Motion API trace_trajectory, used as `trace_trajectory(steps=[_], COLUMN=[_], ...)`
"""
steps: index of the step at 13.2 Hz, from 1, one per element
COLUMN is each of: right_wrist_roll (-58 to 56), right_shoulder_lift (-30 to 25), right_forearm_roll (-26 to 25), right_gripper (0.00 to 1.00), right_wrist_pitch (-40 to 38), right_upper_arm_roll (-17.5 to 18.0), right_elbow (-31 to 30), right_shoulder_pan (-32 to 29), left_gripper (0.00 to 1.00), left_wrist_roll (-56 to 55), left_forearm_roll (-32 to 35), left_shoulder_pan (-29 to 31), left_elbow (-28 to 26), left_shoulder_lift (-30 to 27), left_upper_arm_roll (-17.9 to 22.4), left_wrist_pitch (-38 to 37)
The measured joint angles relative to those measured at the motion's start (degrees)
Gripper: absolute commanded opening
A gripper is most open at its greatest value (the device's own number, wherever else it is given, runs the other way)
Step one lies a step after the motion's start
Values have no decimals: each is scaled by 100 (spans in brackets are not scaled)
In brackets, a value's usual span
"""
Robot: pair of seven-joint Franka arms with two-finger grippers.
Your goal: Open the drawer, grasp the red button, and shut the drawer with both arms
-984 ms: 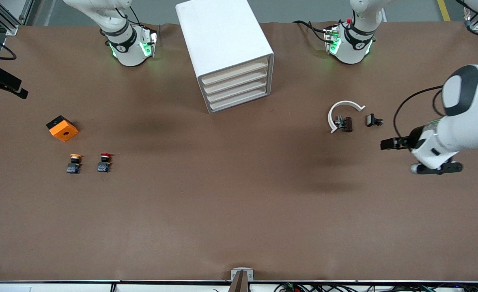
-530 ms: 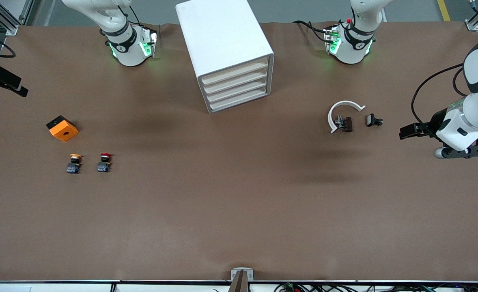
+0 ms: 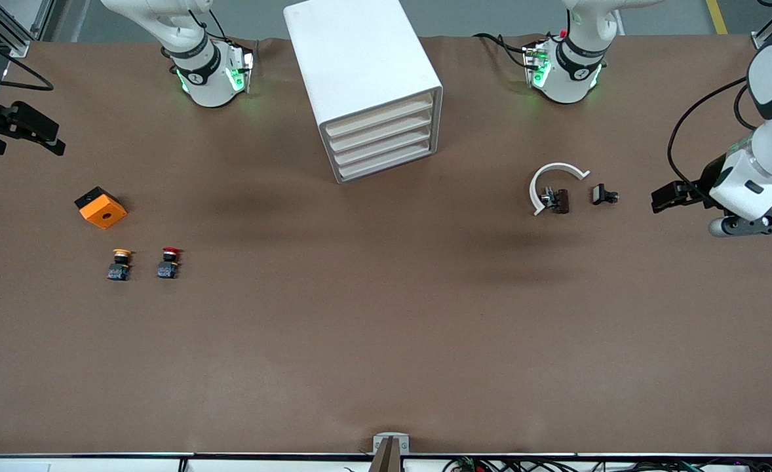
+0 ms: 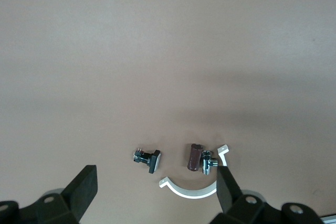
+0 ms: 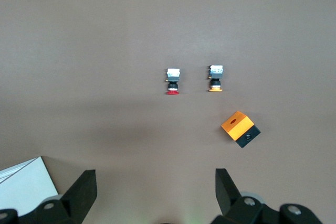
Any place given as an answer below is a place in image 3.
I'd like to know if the orange and black button box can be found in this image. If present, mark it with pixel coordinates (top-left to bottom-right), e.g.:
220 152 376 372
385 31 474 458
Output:
74 186 128 231

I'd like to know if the red mushroom push button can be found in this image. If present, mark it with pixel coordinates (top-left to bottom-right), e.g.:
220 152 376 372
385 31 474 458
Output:
156 246 184 280

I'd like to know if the white cabinet drawer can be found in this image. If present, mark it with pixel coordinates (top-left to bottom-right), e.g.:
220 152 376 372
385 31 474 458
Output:
324 92 435 137
338 142 440 184
333 127 438 168
328 110 436 153

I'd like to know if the yellow mushroom push button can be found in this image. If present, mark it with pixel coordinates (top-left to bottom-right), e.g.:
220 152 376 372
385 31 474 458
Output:
106 248 134 282

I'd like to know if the white drawer cabinet housing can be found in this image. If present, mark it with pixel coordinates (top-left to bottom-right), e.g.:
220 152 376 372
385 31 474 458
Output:
284 0 444 185

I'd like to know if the small brown metal connector part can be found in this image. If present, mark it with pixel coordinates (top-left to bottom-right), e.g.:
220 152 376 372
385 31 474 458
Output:
540 187 571 216

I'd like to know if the brown table mat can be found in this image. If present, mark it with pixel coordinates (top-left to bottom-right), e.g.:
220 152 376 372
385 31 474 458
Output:
0 34 772 457

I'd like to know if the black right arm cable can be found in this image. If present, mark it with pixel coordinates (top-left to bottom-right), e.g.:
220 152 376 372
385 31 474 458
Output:
0 26 56 92

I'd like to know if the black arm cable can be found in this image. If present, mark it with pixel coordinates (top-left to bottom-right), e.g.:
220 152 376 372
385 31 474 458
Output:
0 26 56 92
666 76 759 196

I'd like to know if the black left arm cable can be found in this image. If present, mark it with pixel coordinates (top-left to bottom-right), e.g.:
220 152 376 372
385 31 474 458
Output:
666 76 759 196

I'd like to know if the white curved plastic ring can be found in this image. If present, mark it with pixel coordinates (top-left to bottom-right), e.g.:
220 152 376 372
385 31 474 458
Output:
528 162 591 218

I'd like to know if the black base power cable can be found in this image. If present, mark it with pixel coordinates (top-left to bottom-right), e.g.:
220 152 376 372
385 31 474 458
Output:
473 31 537 71

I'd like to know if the tangled black cable bundle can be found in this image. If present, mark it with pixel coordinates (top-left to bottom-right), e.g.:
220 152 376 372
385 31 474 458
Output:
444 456 772 472

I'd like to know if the grey metal edge bracket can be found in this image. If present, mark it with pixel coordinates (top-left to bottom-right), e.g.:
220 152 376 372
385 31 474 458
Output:
372 432 411 455

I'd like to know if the brown post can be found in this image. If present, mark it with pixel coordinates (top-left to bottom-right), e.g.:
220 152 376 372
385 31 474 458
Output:
369 437 402 472

